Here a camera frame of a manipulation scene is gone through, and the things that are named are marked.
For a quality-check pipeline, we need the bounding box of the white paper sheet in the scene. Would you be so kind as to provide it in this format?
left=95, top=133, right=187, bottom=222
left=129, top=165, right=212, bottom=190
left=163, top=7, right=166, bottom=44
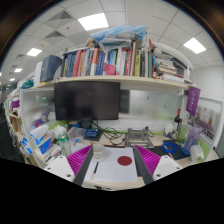
left=84, top=147, right=137, bottom=182

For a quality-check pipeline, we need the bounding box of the white paper cup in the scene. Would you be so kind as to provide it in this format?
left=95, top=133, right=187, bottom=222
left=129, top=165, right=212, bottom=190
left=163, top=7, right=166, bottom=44
left=93, top=144, right=106, bottom=162

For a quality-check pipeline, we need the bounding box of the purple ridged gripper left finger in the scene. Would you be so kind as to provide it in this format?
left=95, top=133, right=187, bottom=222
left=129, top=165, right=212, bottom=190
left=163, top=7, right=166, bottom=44
left=67, top=145, right=93, bottom=186

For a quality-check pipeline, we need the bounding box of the grey metal laptop stand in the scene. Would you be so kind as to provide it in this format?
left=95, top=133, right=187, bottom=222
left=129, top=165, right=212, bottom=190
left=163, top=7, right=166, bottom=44
left=125, top=128, right=154, bottom=148

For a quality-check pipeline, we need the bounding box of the row of books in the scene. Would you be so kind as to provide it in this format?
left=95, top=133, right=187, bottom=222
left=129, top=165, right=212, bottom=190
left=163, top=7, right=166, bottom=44
left=61, top=37, right=155, bottom=78

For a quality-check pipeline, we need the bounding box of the wooden desk shelf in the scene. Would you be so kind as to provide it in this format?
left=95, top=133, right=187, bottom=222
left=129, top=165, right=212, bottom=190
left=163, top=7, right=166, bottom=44
left=37, top=76, right=190, bottom=91

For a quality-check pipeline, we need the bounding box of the dark blue box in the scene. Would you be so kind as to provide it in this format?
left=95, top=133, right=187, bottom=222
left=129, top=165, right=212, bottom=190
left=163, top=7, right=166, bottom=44
left=40, top=55, right=62, bottom=82

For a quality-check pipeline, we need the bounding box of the black computer monitor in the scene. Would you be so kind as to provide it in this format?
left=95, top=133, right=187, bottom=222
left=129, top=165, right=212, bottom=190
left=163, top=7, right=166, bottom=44
left=54, top=81, right=120, bottom=121

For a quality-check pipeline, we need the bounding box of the blue patterned plastic bag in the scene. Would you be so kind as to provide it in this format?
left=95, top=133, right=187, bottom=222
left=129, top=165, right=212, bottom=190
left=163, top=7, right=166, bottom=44
left=91, top=26, right=147, bottom=47

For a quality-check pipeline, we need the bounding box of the stack of books right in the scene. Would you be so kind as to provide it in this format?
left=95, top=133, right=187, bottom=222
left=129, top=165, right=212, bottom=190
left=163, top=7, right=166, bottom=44
left=152, top=47, right=185, bottom=83

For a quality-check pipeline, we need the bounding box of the tissue box with tissues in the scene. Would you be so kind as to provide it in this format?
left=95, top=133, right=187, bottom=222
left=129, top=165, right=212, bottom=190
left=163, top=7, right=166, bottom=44
left=30, top=125, right=53, bottom=154

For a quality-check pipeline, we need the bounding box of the purple transparent water bottle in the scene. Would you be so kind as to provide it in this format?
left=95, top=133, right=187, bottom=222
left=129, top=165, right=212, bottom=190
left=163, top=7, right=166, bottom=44
left=182, top=126, right=202, bottom=155

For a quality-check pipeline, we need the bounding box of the blue coiled cable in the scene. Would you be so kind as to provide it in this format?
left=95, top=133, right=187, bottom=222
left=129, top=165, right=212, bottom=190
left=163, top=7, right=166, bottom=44
left=161, top=141, right=181, bottom=154

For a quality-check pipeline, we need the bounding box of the purple hanging banner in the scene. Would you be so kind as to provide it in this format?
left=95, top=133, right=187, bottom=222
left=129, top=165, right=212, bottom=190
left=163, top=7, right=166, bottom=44
left=186, top=86, right=200, bottom=115

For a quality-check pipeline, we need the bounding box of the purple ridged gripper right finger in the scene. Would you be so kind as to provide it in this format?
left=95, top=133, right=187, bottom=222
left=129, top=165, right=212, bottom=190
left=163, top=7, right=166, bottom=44
left=133, top=145, right=160, bottom=184

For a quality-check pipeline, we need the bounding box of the red round coaster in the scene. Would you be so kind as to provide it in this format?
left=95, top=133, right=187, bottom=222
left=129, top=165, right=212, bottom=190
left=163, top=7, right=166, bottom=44
left=117, top=156, right=132, bottom=166

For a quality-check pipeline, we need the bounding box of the small black desk device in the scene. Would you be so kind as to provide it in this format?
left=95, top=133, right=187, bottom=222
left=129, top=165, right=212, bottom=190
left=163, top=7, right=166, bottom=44
left=85, top=129, right=101, bottom=141

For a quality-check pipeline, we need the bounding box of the clear plastic water bottle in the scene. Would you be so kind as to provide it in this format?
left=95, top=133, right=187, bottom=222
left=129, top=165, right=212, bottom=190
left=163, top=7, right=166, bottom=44
left=58, top=133, right=71, bottom=156

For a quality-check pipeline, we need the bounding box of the black pen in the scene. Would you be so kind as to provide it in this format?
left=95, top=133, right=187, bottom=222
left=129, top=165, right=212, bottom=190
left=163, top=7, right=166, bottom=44
left=92, top=162, right=99, bottom=178

